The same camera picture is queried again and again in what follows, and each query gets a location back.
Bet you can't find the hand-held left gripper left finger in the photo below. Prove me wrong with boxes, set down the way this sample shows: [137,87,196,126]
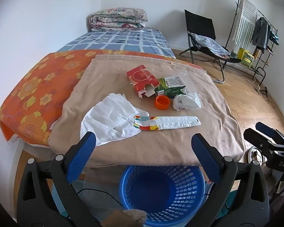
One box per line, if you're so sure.
[16,131,102,227]

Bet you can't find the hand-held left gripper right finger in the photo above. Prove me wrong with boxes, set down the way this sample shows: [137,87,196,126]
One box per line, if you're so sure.
[191,133,270,227]

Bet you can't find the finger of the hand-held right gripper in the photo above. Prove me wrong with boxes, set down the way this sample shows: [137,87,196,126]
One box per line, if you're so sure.
[256,122,284,145]
[243,128,284,156]

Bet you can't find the white plastic bag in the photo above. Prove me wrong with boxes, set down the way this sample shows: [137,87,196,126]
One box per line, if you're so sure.
[80,93,149,146]

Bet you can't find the long white colourful wrapper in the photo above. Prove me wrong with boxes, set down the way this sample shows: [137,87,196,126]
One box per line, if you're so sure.
[133,115,201,131]

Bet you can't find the blue plastic basket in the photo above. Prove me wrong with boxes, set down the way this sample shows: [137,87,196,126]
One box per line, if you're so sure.
[119,165,207,227]

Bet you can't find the white plastic wrap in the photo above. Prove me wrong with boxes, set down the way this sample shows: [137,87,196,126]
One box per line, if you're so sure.
[172,92,202,111]

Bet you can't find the orange bottle cap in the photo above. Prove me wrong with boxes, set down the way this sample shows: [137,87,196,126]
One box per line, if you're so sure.
[155,95,171,110]

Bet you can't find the green milk carton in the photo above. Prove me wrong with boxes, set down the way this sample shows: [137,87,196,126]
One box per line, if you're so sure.
[154,76,187,99]

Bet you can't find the clear plastic wrapper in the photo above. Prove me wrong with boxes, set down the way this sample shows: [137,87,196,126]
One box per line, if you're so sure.
[173,70,199,95]

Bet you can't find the red carton box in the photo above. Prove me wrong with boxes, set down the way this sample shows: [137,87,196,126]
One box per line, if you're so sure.
[126,64,160,98]

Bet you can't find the beige blanket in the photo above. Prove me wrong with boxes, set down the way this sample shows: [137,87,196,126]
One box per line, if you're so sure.
[48,54,245,168]

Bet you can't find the black clothes rack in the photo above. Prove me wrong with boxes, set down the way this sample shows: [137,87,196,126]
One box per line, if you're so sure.
[225,0,278,86]

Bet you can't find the yellow crate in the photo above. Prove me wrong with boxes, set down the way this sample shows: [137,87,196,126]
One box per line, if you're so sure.
[237,48,255,67]

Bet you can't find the beige fuzzy cloth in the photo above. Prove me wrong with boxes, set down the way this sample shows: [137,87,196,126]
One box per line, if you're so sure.
[122,209,147,226]

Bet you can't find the orange floral sheet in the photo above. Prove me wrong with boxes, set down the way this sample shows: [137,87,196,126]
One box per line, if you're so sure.
[0,50,204,147]

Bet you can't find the teal garment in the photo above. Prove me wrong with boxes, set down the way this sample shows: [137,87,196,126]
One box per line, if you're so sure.
[270,27,280,45]

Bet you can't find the dark grey jacket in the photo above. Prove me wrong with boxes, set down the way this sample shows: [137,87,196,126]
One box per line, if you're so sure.
[251,17,271,54]

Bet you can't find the striped chair cushion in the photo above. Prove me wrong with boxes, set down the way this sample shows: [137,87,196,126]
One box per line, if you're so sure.
[190,33,230,58]

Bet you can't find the striped white towel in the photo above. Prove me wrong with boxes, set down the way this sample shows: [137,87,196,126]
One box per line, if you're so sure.
[232,0,258,50]

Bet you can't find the blue checked bed sheet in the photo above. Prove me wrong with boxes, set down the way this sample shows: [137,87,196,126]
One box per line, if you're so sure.
[55,27,176,58]

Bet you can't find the black folding chair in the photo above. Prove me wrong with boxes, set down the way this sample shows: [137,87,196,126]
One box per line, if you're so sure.
[179,9,242,84]

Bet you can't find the folded floral quilt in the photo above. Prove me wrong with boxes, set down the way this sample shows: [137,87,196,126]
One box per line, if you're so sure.
[89,8,148,32]

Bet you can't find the black floor cable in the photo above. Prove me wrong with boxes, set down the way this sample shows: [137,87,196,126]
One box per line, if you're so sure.
[253,80,276,109]

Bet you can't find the thin black cable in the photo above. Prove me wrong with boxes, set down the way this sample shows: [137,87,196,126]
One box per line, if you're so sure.
[77,189,123,206]

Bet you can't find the white bed frame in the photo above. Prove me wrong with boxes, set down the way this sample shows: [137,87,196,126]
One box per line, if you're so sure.
[9,137,24,218]

